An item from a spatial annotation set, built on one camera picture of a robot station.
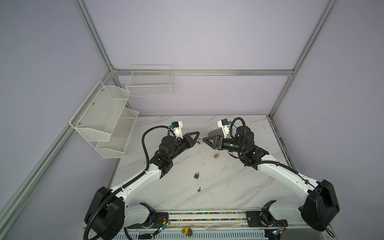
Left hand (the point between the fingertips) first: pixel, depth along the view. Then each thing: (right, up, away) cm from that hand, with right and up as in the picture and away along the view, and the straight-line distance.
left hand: (200, 133), depth 73 cm
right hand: (+2, -3, -3) cm, 5 cm away
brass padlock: (+11, -16, +25) cm, 31 cm away
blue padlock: (-2, -26, +15) cm, 30 cm away
